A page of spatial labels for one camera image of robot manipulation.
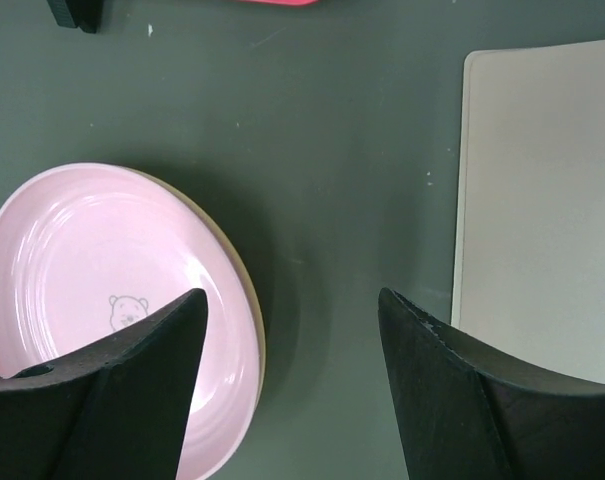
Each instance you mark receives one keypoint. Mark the pink plate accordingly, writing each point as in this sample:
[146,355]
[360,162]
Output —
[88,249]

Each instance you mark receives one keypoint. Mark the red-framed whiteboard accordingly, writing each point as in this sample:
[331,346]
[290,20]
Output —
[282,3]

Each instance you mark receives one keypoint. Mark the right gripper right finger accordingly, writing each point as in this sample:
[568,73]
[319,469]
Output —
[466,410]

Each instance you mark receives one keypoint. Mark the pink board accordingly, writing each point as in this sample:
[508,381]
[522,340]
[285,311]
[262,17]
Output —
[529,268]

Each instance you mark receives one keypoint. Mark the yellow plate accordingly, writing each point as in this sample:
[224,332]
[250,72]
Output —
[238,265]

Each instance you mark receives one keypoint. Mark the black whiteboard stand foot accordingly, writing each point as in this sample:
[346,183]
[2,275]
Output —
[85,15]

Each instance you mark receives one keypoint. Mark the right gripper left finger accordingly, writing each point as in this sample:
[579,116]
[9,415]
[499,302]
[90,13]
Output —
[114,409]

